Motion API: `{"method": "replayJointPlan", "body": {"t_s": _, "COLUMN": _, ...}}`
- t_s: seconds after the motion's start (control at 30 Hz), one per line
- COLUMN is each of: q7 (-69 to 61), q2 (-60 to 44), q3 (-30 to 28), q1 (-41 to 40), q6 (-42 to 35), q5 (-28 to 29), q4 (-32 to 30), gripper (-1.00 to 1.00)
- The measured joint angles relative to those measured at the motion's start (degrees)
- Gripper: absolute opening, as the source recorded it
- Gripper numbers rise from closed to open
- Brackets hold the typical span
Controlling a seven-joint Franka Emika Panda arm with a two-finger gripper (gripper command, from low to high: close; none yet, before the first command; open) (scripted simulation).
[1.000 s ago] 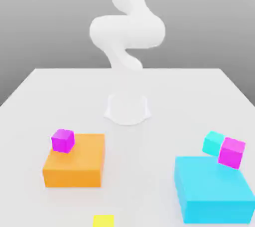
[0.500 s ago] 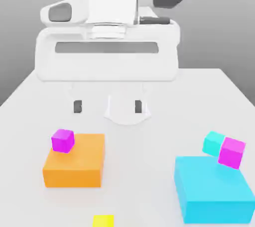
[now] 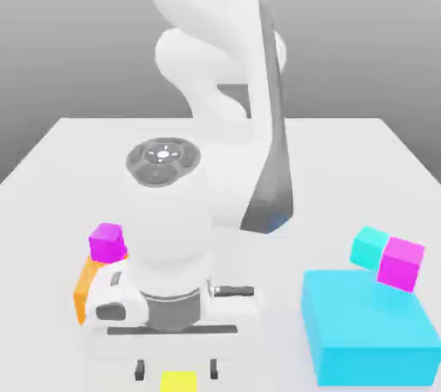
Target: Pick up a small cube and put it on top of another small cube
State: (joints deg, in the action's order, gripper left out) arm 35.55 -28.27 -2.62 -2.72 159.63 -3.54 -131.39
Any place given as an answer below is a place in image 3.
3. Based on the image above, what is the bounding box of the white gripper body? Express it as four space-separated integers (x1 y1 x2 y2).
84 298 262 362

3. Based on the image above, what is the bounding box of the small yellow cube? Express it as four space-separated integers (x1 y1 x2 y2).
159 370 198 392

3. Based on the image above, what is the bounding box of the small magenta cube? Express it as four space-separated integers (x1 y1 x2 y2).
376 235 426 294
88 221 129 264

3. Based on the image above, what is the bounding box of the small teal cube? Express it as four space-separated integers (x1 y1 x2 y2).
349 225 391 271

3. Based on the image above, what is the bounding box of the large orange box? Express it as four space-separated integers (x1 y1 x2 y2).
72 252 131 327

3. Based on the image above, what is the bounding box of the large cyan box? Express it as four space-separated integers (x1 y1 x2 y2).
300 269 441 389

